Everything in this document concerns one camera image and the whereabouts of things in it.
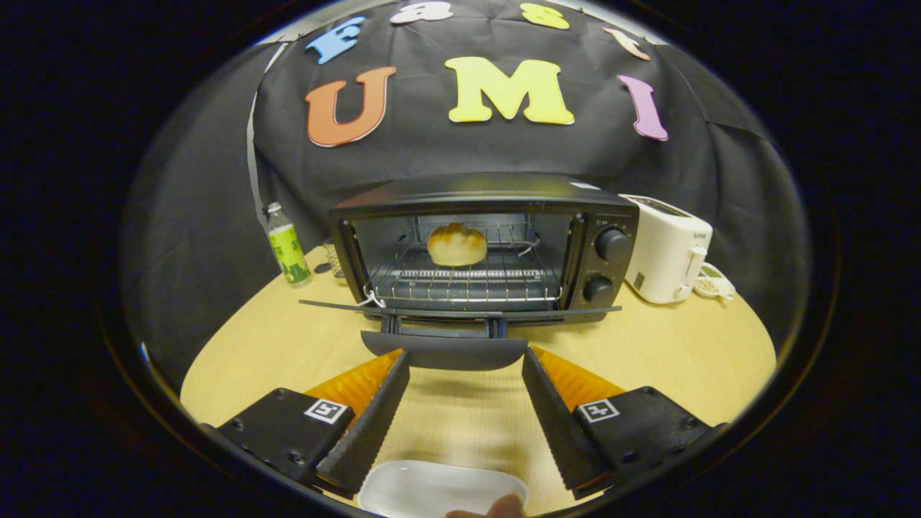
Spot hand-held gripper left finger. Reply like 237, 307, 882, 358
216, 350, 411, 497

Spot white pop-up toaster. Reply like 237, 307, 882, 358
619, 194, 714, 305

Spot black backdrop cloth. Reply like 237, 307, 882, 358
119, 0, 814, 389

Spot black toaster oven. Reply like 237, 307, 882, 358
299, 171, 640, 372

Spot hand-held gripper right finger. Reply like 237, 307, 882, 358
522, 347, 724, 501

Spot green label plastic bottle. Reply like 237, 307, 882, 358
265, 202, 312, 286

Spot small clear glass cup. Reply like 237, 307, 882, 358
322, 239, 346, 280

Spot white divided snack tray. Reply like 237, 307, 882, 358
694, 263, 737, 301

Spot white square plate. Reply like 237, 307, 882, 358
358, 460, 530, 518

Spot golden bread roll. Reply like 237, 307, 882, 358
427, 222, 489, 268

